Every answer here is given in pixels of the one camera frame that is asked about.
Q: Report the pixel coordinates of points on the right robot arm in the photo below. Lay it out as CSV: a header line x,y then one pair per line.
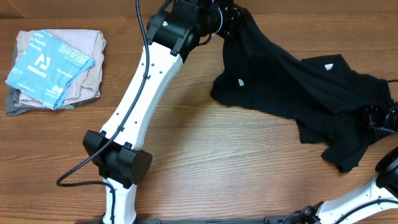
x,y
375,196

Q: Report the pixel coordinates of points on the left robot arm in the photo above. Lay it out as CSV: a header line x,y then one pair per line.
x,y
172,33

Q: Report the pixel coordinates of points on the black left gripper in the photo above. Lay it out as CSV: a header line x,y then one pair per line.
x,y
234,15

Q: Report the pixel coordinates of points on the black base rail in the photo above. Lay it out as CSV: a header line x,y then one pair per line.
x,y
265,220

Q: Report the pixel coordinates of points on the black t-shirt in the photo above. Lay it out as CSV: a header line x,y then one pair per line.
x,y
325,97

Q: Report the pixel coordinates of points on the folded light blue printed shirt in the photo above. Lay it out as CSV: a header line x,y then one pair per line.
x,y
47,68

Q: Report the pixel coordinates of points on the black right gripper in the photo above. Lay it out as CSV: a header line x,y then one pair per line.
x,y
370,114

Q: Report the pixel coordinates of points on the folded beige shirt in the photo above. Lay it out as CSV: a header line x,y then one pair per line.
x,y
89,42

